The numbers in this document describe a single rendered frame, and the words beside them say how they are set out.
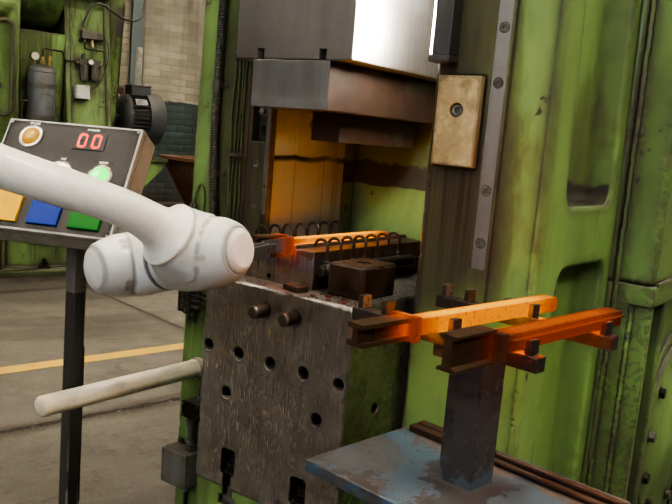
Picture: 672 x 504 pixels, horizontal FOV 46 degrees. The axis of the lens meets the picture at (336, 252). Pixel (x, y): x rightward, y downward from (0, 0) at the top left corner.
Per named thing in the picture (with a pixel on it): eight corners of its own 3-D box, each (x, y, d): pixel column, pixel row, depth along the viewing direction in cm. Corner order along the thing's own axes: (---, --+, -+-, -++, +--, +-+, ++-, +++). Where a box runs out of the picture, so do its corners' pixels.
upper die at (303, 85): (326, 110, 153) (330, 60, 151) (250, 105, 164) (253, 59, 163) (434, 124, 186) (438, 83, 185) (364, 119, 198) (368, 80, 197)
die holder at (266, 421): (332, 537, 151) (353, 308, 145) (194, 473, 173) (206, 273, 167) (468, 456, 196) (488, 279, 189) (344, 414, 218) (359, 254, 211)
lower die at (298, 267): (311, 290, 158) (315, 248, 157) (238, 273, 169) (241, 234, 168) (419, 272, 191) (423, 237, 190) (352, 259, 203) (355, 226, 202)
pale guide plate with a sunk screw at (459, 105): (471, 168, 148) (481, 75, 146) (429, 163, 154) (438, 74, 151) (476, 168, 150) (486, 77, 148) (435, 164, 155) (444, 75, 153)
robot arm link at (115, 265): (152, 291, 139) (203, 287, 131) (76, 304, 127) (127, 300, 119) (143, 231, 139) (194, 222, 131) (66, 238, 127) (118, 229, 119)
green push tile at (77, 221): (96, 230, 171) (106, 199, 174) (65, 226, 173) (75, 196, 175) (100, 233, 173) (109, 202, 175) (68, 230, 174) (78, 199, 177)
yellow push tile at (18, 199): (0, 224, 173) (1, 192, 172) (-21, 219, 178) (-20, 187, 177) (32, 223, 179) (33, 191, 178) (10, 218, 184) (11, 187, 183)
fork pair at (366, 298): (385, 315, 116) (387, 301, 115) (357, 307, 119) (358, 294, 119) (475, 301, 132) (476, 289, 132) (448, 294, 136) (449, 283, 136)
